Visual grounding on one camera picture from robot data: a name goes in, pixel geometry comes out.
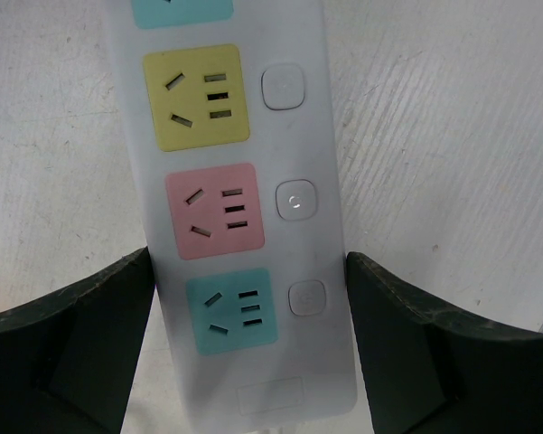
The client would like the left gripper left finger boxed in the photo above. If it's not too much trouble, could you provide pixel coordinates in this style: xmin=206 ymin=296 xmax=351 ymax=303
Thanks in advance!
xmin=0 ymin=248 xmax=155 ymax=433

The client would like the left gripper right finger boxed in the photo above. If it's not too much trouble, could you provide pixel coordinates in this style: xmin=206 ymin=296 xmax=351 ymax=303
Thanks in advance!
xmin=346 ymin=252 xmax=543 ymax=433

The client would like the white multicolour power strip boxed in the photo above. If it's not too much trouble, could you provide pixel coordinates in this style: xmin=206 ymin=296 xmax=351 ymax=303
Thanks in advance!
xmin=103 ymin=1 xmax=357 ymax=433

